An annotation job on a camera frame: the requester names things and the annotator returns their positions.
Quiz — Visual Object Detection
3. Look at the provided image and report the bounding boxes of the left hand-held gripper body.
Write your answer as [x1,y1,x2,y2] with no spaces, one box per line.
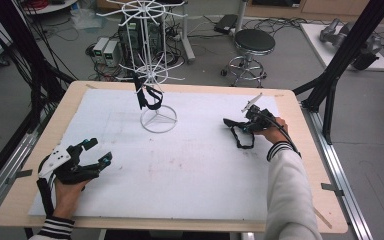
[38,144,101,185]

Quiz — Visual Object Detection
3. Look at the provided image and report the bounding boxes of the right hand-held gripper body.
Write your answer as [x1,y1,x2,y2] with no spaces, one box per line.
[241,92,276,134]

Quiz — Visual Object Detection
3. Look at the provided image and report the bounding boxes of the black strap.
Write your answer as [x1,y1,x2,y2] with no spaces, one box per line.
[131,71,164,111]
[222,117,257,150]

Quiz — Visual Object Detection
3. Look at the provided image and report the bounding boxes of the white wire display rack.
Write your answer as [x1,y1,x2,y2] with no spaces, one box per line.
[95,0,188,135]

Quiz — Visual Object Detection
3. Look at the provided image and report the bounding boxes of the person's right hand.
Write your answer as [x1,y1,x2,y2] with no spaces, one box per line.
[253,116,290,145]

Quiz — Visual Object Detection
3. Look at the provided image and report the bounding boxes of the person's left hand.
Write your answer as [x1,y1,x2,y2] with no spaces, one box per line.
[52,179,90,220]

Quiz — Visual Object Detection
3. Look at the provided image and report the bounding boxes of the metal table clip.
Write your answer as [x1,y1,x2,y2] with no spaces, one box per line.
[320,182,346,198]
[5,169,34,186]

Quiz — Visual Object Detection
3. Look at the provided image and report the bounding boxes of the white foam mat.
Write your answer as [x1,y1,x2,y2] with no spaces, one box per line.
[28,87,281,223]

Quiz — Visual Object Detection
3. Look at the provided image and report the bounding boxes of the black round stool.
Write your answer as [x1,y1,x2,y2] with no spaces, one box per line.
[220,28,277,89]

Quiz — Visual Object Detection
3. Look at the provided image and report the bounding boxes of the white floor board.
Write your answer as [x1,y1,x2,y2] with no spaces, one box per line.
[299,22,384,72]

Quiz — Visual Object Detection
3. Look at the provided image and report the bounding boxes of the grey bench power supply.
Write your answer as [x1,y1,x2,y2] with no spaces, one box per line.
[103,40,121,68]
[92,36,111,65]

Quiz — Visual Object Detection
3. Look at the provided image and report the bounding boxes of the black flat box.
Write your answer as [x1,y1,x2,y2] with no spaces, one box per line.
[213,13,239,35]

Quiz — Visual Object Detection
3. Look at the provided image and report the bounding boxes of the grey metal table leg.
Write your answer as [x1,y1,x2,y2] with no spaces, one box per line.
[179,0,197,65]

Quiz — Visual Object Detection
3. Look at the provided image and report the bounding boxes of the thin wooden stick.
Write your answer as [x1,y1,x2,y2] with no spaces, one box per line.
[313,206,334,230]

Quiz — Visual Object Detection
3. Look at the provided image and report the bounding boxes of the black computer tower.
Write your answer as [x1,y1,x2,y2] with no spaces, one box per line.
[117,18,163,58]

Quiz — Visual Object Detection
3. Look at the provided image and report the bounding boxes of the right hand-held gripper cable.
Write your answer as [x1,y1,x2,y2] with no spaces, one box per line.
[262,111,303,158]

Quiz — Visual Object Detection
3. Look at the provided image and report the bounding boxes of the hand-held gripper cable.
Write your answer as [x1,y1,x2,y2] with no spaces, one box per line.
[262,111,303,158]
[35,159,57,218]

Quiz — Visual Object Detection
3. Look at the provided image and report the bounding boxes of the left hand-held gripper cable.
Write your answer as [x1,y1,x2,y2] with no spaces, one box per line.
[35,159,57,218]

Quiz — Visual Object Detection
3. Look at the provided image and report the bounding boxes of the aluminium rail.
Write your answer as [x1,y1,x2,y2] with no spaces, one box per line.
[0,128,53,223]
[300,102,375,240]

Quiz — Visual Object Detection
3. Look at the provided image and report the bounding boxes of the tangle of black floor cables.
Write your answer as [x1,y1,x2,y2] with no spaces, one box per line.
[241,15,316,36]

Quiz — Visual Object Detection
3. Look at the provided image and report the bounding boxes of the black metal frame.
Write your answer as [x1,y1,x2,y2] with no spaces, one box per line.
[0,0,78,198]
[292,0,384,145]

